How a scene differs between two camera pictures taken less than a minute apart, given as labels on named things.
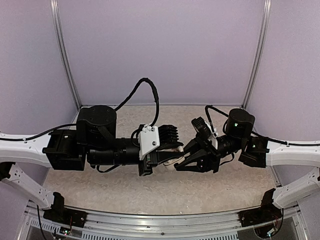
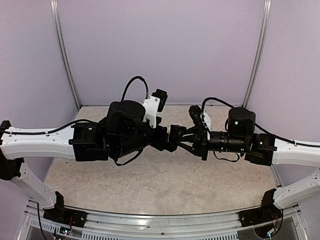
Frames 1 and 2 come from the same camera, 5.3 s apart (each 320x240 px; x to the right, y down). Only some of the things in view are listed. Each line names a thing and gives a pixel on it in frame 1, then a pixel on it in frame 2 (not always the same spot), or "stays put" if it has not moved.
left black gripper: (152, 158) -> (161, 143)
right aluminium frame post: (264, 34) stays put
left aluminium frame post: (57, 24) stays put
